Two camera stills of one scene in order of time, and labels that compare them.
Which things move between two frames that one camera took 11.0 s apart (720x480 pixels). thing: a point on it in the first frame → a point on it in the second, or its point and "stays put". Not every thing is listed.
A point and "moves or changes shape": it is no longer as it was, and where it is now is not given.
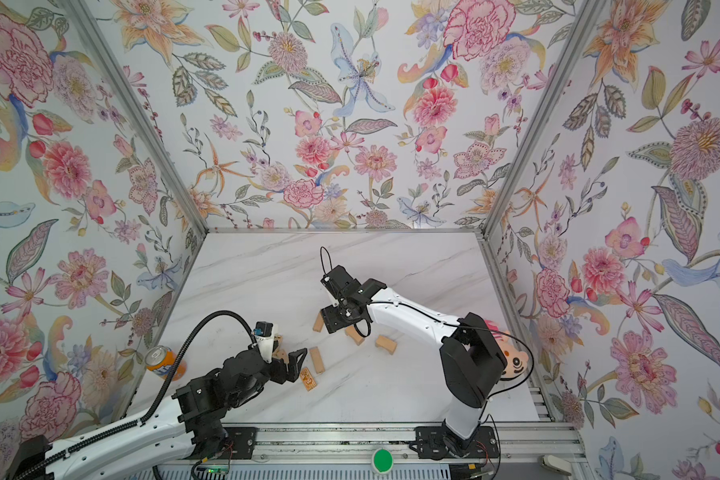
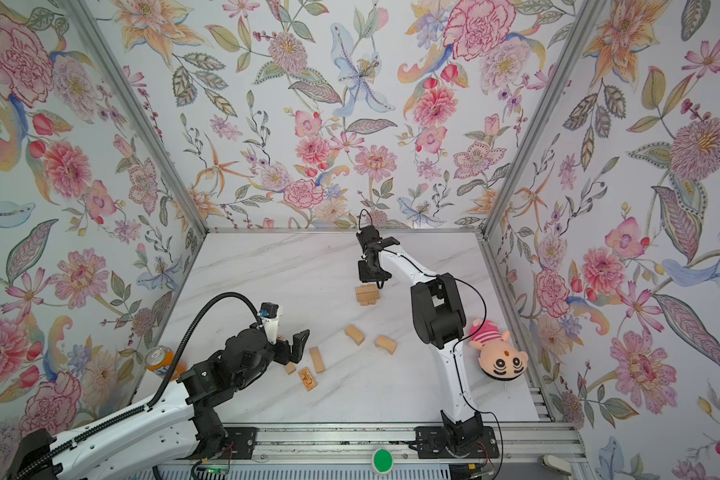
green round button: [382, 460] stays put
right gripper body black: [336, 318] → [367, 274]
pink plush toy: [514, 356] stays put
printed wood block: [307, 379] stays put
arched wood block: [353, 333] stays put
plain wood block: [318, 324] moves or changes shape
